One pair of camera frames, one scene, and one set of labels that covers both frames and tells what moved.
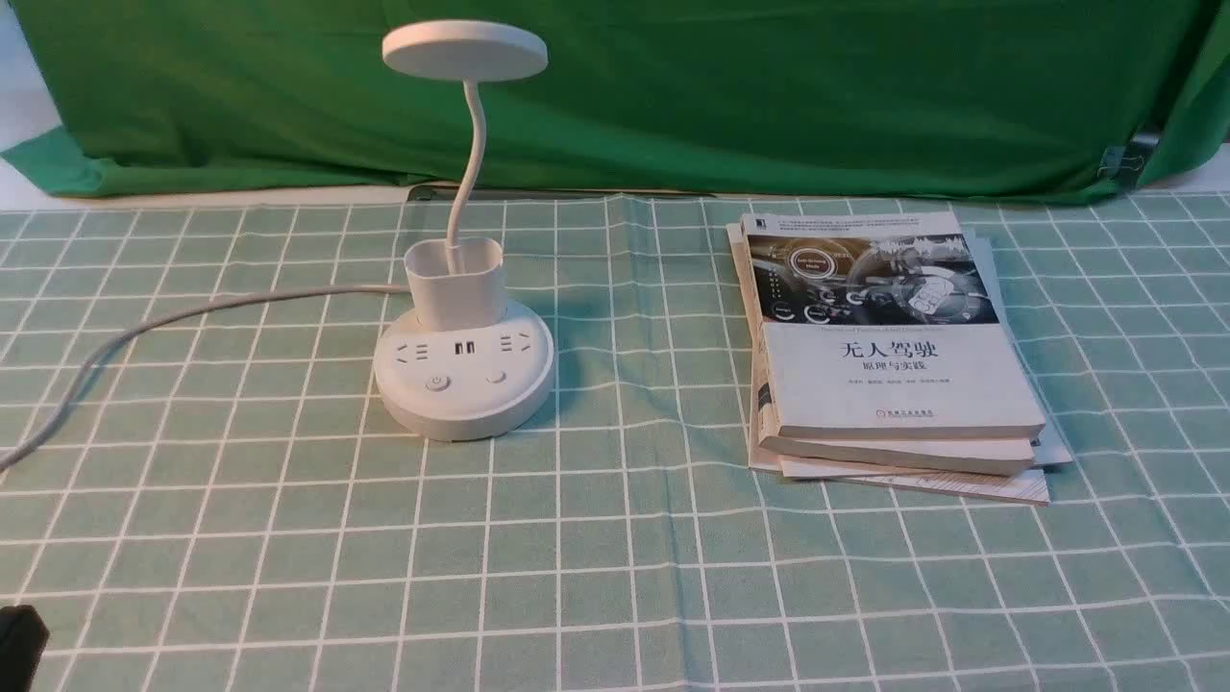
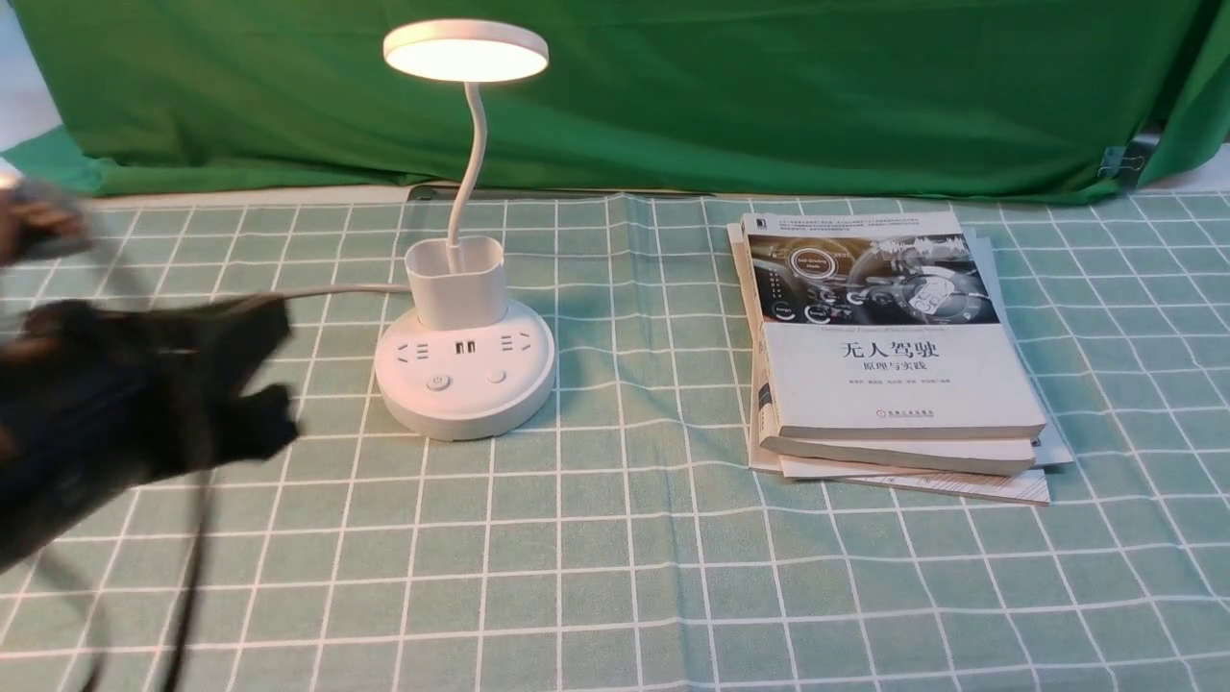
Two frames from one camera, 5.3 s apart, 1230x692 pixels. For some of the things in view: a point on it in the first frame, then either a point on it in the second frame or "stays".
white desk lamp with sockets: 467,363 stays
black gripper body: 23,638 → 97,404
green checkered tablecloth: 203,488 stays
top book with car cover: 883,326 stays
